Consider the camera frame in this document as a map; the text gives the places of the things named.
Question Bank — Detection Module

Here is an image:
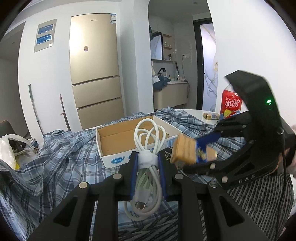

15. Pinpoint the gold blue cigarette pack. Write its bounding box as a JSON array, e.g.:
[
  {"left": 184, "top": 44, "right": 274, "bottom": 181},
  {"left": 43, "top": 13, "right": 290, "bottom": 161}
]
[{"left": 170, "top": 133, "right": 217, "bottom": 167}]

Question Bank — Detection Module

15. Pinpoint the white usb cable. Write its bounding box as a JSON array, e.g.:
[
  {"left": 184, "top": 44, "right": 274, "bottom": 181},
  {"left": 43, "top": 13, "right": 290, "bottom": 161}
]
[{"left": 124, "top": 118, "right": 167, "bottom": 221}]

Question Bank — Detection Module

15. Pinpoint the black cigarette pack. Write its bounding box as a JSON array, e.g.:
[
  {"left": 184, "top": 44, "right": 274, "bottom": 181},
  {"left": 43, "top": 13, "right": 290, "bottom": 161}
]
[{"left": 161, "top": 147, "right": 173, "bottom": 163}]

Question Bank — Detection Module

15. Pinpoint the red iced tea bottle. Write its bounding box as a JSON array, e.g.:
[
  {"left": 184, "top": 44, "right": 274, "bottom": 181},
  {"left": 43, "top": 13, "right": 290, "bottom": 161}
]
[{"left": 220, "top": 84, "right": 242, "bottom": 120}]

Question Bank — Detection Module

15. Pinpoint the small gold blue carton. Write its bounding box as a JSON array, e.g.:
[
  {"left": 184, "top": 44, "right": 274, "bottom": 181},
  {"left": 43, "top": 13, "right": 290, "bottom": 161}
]
[{"left": 203, "top": 113, "right": 220, "bottom": 120}]

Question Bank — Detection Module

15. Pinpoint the grey striped cloth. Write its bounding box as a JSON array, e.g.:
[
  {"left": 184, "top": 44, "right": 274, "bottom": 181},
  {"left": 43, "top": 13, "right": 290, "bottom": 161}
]
[{"left": 118, "top": 173, "right": 294, "bottom": 240}]

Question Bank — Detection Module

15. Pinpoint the blue plaid shirt cloth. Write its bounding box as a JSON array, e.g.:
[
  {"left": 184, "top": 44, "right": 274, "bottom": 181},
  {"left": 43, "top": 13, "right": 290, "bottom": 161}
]
[{"left": 0, "top": 106, "right": 246, "bottom": 241}]

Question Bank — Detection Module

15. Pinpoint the beige bathroom vanity cabinet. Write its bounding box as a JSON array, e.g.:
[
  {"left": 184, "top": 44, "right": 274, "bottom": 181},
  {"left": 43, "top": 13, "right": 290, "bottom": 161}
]
[{"left": 153, "top": 81, "right": 188, "bottom": 110}]

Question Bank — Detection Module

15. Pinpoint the shallow white cardboard box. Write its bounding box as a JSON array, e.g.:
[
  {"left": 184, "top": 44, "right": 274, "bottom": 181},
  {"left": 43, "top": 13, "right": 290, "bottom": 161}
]
[{"left": 96, "top": 116, "right": 182, "bottom": 169}]

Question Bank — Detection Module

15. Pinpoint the dark blue clothes pile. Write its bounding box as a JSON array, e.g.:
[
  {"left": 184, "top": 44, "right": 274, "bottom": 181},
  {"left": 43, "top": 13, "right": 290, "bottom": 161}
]
[{"left": 152, "top": 76, "right": 170, "bottom": 91}]

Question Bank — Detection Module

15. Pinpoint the black faucet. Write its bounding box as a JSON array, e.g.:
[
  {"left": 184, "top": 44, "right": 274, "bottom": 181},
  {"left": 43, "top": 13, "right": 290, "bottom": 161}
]
[{"left": 158, "top": 68, "right": 167, "bottom": 77}]

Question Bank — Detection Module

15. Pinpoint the white plastic bag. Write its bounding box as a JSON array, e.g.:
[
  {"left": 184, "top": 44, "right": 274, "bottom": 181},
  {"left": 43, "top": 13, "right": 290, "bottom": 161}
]
[{"left": 1, "top": 134, "right": 39, "bottom": 170}]

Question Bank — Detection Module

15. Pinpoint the dark grey chair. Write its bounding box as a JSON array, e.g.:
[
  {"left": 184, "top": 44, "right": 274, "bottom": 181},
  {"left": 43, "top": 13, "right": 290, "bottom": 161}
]
[{"left": 0, "top": 120, "right": 31, "bottom": 140}]

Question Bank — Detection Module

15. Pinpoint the bathroom mirror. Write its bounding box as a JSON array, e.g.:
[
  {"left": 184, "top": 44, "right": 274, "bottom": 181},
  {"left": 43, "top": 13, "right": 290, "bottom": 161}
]
[{"left": 150, "top": 32, "right": 163, "bottom": 60}]

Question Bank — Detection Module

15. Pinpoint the gold three-door refrigerator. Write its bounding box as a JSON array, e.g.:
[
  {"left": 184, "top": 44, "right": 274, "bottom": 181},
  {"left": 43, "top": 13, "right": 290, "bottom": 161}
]
[{"left": 69, "top": 13, "right": 124, "bottom": 129}]

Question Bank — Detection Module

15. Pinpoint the grey mop handle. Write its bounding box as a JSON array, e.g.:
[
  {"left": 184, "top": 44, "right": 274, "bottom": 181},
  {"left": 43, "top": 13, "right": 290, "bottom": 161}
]
[{"left": 28, "top": 83, "right": 44, "bottom": 135}]

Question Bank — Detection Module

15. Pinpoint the grey wall electrical panel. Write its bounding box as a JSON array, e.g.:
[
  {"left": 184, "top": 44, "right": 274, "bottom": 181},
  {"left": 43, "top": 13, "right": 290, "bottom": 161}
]
[{"left": 34, "top": 19, "right": 57, "bottom": 53}]

